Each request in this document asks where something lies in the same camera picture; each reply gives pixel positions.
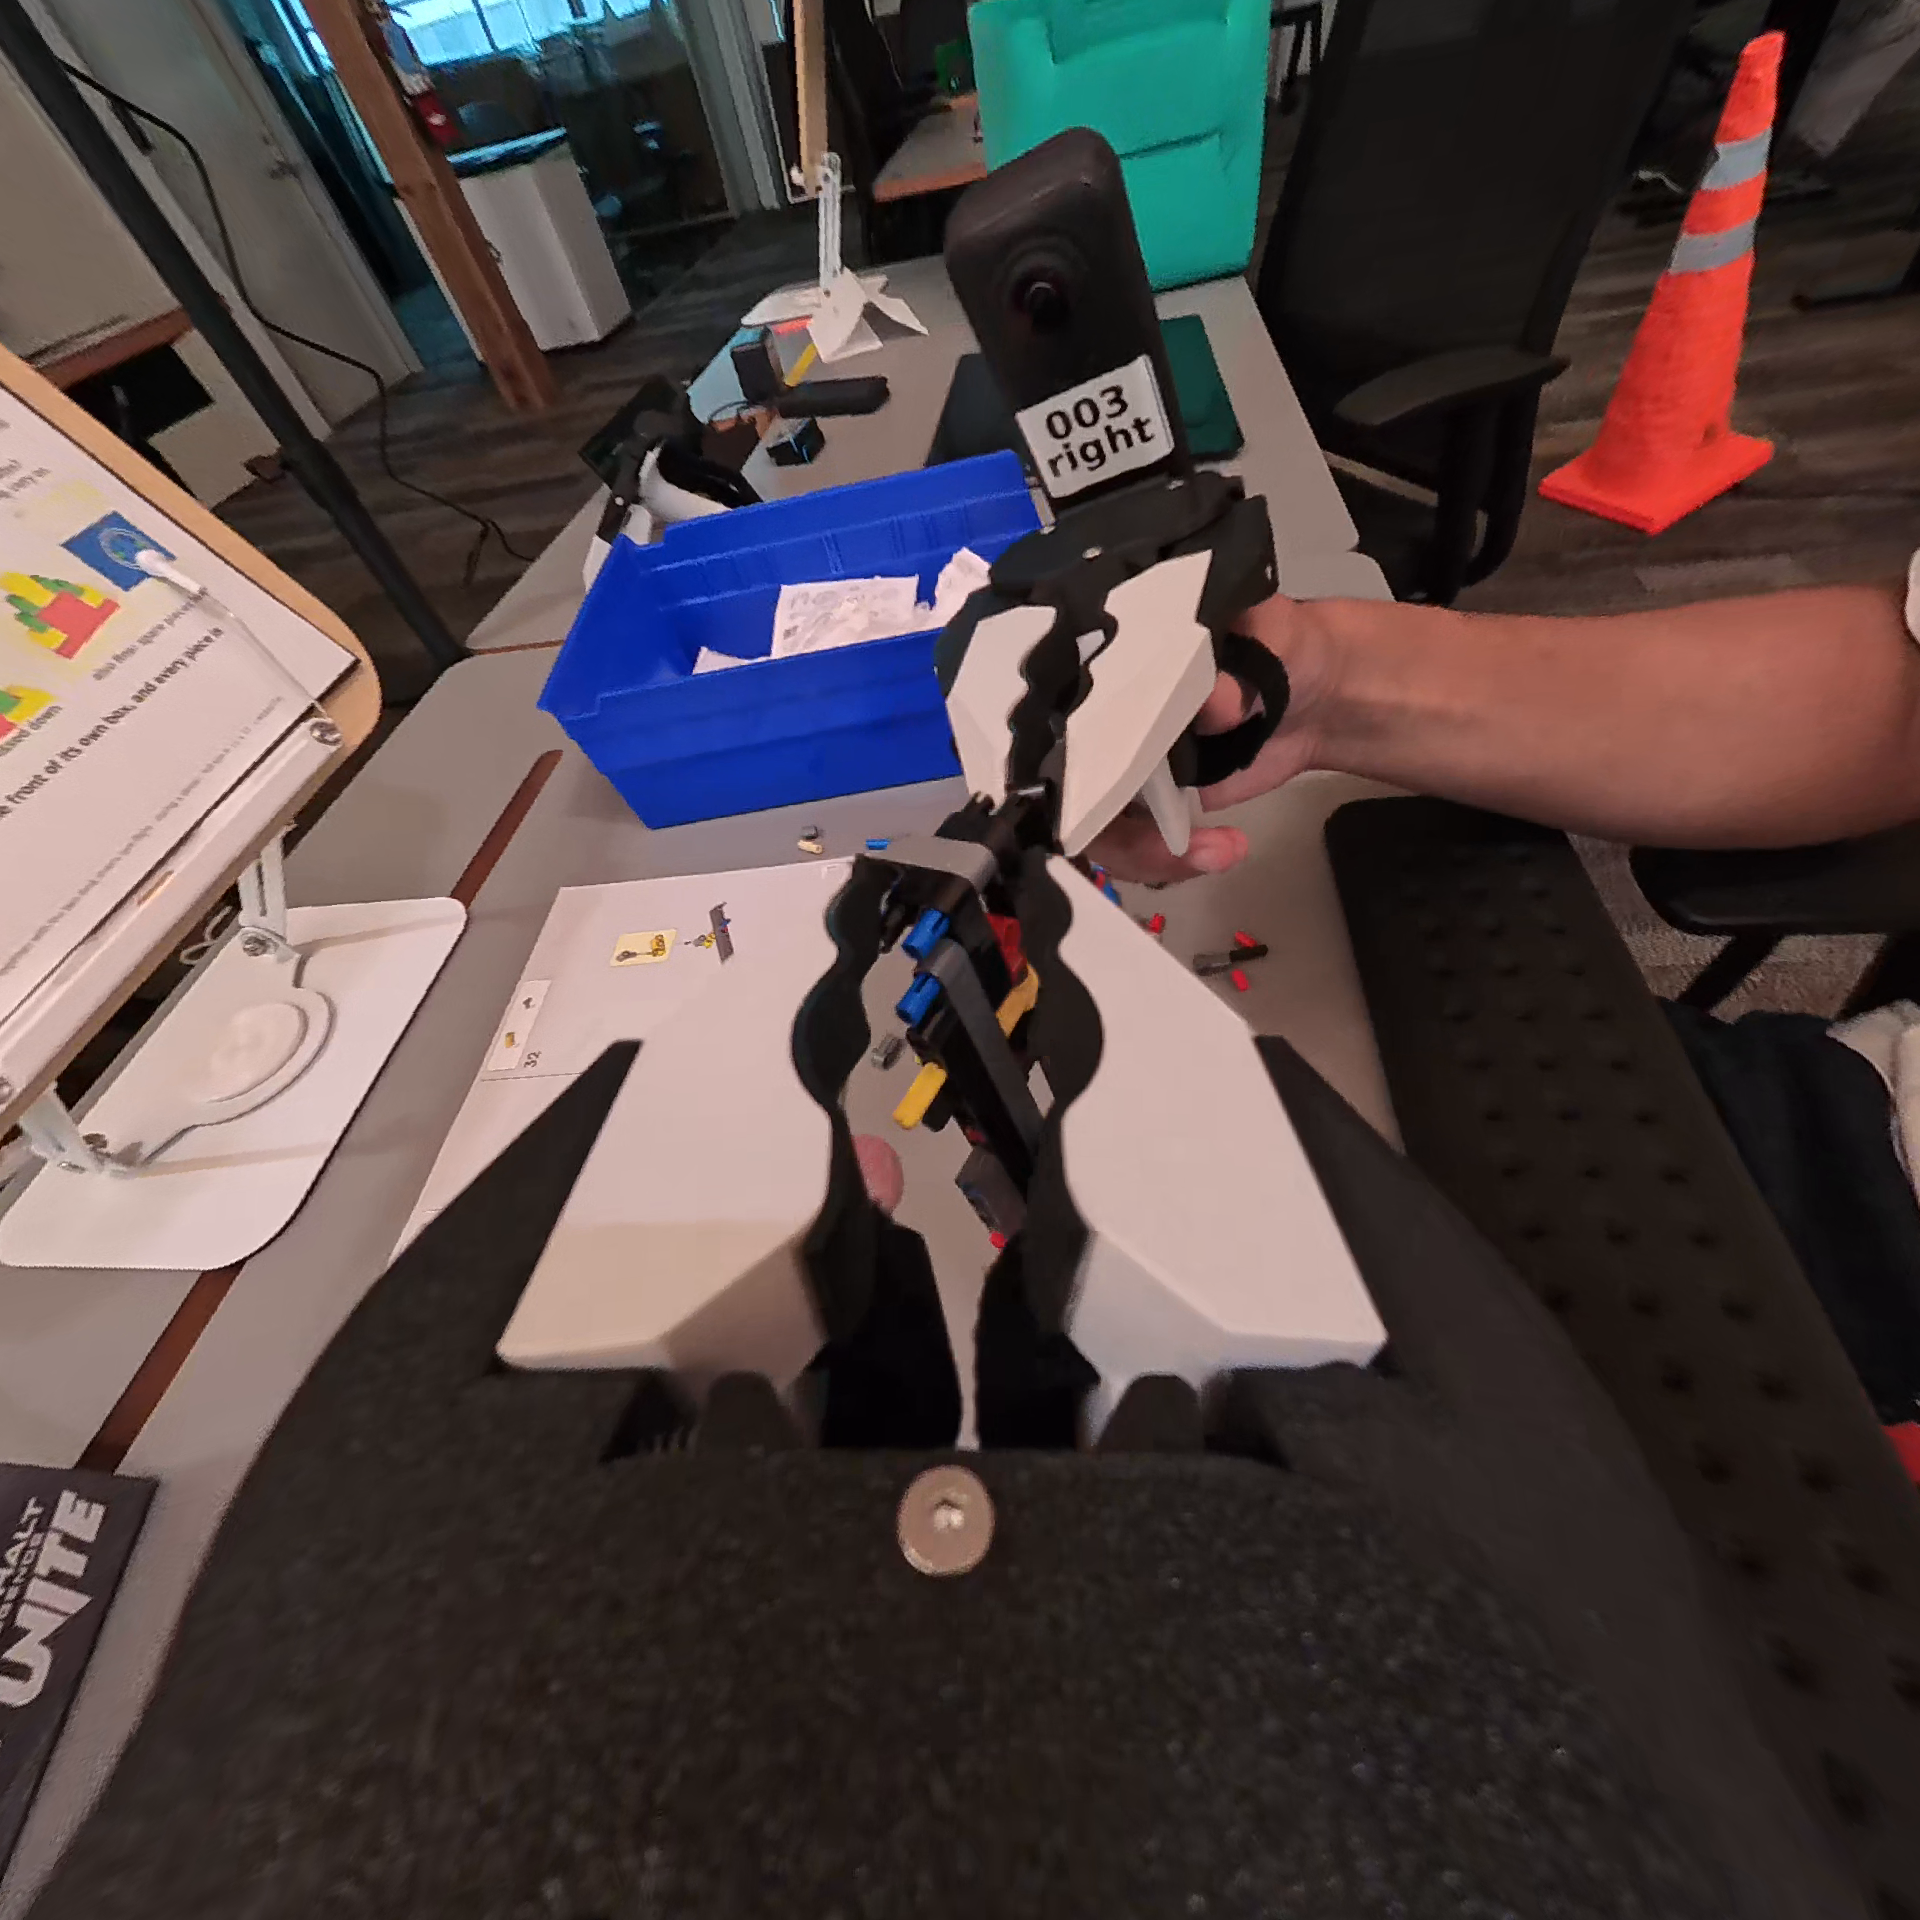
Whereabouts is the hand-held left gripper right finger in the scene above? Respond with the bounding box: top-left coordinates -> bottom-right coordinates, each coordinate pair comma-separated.
975,857 -> 1384,1441

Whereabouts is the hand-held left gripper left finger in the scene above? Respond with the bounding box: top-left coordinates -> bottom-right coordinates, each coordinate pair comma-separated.
499,859 -> 963,1441

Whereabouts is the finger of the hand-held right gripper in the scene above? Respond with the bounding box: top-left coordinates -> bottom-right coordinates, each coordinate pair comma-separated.
942,599 -> 1076,807
1054,551 -> 1216,857

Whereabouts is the lego instruction booklet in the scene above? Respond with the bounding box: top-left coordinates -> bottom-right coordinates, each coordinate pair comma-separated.
391,854 -> 903,1268

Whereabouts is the partly built lego chassis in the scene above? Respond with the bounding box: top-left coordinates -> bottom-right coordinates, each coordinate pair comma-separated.
847,790 -> 1051,1251

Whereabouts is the person's right forearm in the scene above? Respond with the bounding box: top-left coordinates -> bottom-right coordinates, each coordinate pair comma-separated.
1334,575 -> 1920,848

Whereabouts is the pile of lego pins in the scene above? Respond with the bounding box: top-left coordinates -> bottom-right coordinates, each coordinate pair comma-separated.
1132,901 -> 1273,995

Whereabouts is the lego set box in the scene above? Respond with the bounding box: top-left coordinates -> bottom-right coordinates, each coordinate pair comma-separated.
0,1463 -> 159,1853

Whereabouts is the person's right hand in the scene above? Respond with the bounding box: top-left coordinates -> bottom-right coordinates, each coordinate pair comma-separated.
1093,597 -> 1360,887

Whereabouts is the clear plastic bag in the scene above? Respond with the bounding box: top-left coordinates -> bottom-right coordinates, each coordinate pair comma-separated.
689,547 -> 995,680

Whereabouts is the dark green folder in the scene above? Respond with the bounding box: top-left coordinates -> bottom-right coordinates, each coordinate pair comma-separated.
1155,315 -> 1248,462

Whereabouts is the teal carry bag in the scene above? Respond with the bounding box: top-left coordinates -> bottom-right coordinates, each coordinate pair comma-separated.
967,0 -> 1273,294

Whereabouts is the wooden board desk stand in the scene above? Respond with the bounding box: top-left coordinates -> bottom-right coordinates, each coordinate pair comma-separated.
742,0 -> 933,360

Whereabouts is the blue plastic bin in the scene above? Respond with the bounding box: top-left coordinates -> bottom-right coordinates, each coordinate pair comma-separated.
536,451 -> 1051,831

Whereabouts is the white black headset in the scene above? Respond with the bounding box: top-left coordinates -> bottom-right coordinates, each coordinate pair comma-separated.
583,374 -> 767,549

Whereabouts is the black mesh office chair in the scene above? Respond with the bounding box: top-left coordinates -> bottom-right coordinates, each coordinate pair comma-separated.
1256,0 -> 1696,606

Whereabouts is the black dotted floor mat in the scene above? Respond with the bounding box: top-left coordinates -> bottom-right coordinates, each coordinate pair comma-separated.
1327,796 -> 1920,1920

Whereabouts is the white cabinet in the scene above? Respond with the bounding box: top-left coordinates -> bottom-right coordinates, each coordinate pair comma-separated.
449,132 -> 636,355

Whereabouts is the orange traffic cone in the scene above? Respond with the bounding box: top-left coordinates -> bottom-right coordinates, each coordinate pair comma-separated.
1535,30 -> 1788,537

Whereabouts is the red fire extinguisher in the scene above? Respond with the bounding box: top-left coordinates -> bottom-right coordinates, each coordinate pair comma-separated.
382,0 -> 454,147

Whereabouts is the black metal bar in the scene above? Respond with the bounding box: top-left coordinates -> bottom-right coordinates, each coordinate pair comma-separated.
0,0 -> 465,670

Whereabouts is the printed instruction sheet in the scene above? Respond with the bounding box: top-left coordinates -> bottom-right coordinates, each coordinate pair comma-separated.
0,381 -> 359,1037

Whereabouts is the wooden post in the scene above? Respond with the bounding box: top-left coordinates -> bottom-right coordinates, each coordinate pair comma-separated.
299,0 -> 559,415

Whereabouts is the black cable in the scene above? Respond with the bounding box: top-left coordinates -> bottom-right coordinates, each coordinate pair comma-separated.
89,59 -> 529,590

